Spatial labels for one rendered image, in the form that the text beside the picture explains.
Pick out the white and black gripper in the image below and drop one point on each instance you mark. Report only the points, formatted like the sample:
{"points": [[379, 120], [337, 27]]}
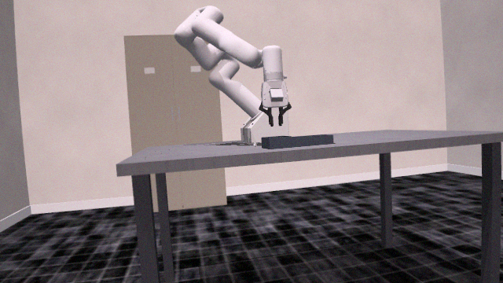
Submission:
{"points": [[266, 103]]}

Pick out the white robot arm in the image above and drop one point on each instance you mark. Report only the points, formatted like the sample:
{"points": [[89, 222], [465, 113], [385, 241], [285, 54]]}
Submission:
{"points": [[224, 45]]}

